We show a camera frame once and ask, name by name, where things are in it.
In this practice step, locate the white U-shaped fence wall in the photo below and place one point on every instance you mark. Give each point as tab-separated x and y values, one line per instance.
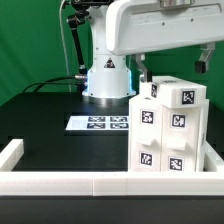
208	182

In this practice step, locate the white cabinet body box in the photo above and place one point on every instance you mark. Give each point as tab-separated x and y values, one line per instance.
200	152

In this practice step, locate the white cabinet door panel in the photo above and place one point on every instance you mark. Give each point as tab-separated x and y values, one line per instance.
179	139
145	127

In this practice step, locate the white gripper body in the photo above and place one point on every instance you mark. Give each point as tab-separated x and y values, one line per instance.
140	26

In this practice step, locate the small white cabinet top block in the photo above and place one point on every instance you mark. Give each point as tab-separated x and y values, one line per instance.
173	92

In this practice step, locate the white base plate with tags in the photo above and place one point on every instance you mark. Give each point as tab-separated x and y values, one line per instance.
108	123

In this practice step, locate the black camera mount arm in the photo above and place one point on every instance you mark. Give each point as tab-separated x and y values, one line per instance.
79	18

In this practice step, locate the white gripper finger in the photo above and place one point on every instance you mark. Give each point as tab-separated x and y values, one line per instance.
202	64
146	74

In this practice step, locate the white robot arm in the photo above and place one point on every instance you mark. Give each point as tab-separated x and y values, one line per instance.
109	78

